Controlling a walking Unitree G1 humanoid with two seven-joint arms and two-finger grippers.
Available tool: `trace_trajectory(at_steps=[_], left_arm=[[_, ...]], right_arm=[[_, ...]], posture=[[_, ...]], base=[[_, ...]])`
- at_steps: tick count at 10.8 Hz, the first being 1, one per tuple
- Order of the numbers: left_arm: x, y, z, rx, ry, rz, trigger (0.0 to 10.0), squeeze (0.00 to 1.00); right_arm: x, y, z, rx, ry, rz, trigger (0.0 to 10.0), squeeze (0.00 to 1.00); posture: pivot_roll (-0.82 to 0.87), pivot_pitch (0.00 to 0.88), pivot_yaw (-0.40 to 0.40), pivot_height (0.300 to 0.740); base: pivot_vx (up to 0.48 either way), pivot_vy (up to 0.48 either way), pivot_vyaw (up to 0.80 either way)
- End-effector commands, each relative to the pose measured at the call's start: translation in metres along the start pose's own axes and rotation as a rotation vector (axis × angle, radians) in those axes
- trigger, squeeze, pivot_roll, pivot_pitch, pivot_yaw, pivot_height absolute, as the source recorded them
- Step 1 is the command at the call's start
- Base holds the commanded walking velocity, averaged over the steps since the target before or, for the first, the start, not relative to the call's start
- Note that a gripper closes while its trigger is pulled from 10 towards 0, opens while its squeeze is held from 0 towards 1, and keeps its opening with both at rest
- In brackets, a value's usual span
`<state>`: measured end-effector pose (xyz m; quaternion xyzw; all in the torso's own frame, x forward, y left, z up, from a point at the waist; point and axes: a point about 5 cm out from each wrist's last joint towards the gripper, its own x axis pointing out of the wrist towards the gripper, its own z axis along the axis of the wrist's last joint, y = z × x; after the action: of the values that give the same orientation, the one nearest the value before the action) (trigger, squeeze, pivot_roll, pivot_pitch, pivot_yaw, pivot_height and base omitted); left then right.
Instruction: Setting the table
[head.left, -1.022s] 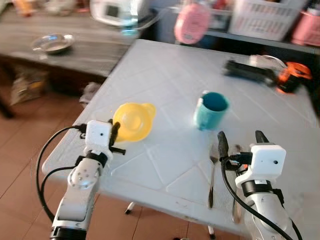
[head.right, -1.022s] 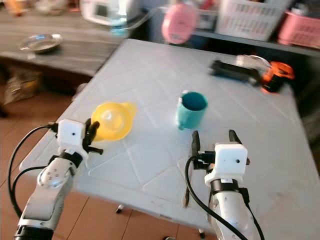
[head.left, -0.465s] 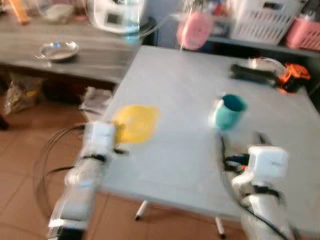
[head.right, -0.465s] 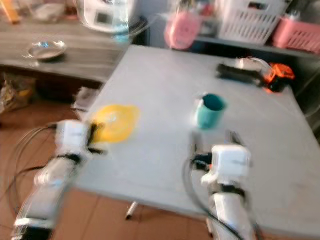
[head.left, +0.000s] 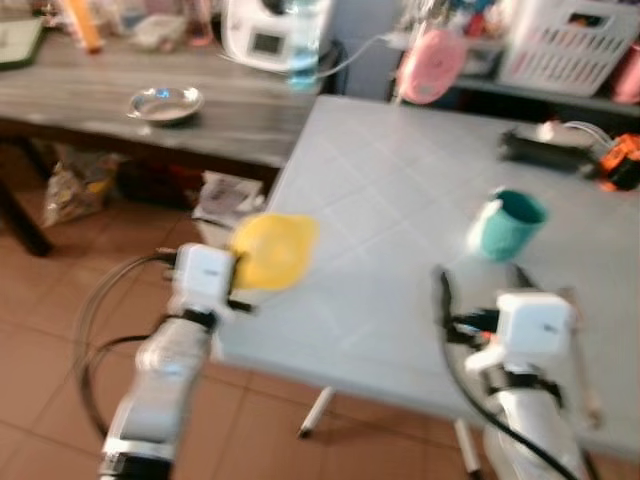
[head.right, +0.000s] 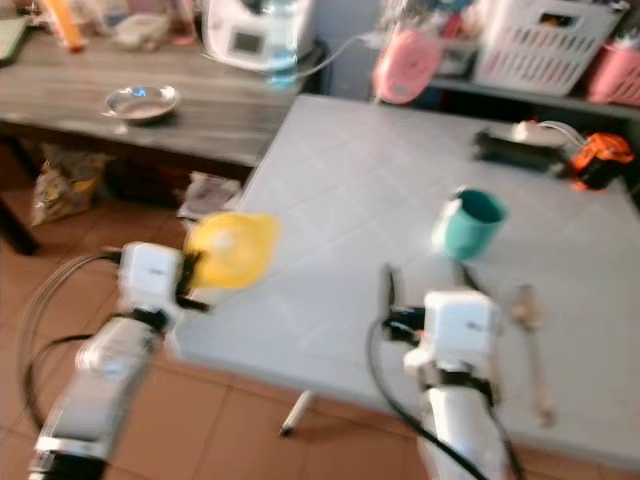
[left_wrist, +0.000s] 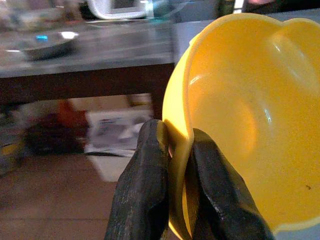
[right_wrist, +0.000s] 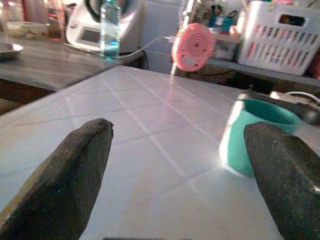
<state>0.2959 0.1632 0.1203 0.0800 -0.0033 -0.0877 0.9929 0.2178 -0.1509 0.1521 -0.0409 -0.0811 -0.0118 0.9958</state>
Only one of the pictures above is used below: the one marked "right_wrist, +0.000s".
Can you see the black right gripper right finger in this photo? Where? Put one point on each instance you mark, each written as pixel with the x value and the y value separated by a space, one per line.
pixel 287 180

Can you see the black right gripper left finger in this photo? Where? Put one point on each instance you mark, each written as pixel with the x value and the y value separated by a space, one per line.
pixel 62 187

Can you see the teal plastic cup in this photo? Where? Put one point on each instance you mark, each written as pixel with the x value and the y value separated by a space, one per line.
pixel 237 150

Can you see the small clear plastic box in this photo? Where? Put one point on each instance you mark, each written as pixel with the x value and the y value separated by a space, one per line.
pixel 226 46

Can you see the round stainless steel plate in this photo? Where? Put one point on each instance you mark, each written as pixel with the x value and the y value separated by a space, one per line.
pixel 10 50

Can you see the white slotted plastic basket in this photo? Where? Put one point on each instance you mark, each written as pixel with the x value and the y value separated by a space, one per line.
pixel 262 25

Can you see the teal clear water bottle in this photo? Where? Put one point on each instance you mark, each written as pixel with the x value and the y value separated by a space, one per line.
pixel 110 37

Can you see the pink round desk fan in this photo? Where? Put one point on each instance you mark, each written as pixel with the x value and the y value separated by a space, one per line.
pixel 192 47

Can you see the clear lidded food container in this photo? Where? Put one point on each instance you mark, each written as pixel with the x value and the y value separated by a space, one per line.
pixel 25 28

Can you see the white food processor steel bowl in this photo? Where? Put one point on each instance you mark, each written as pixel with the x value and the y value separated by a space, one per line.
pixel 80 25

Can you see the small blue box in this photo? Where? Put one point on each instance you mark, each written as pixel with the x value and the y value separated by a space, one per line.
pixel 221 21

